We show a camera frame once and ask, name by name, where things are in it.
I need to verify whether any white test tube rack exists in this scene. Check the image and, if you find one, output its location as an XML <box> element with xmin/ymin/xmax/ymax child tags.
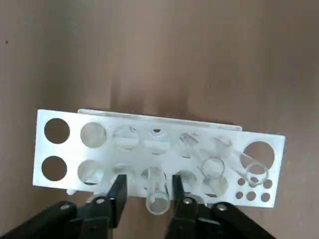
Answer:
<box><xmin>32</xmin><ymin>108</ymin><xmax>286</xmax><ymax>209</ymax></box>

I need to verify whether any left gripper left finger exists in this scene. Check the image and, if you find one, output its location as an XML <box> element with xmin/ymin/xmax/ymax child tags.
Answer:
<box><xmin>0</xmin><ymin>175</ymin><xmax>128</xmax><ymax>239</ymax></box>

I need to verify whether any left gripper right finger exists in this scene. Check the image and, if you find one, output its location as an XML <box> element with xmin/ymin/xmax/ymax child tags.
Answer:
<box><xmin>168</xmin><ymin>175</ymin><xmax>275</xmax><ymax>239</ymax></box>

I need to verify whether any clear glass test tube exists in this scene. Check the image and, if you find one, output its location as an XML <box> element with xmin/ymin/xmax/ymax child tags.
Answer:
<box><xmin>240</xmin><ymin>152</ymin><xmax>270</xmax><ymax>188</ymax></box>
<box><xmin>145</xmin><ymin>166</ymin><xmax>172</xmax><ymax>216</ymax></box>
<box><xmin>180</xmin><ymin>133</ymin><xmax>226</xmax><ymax>180</ymax></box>

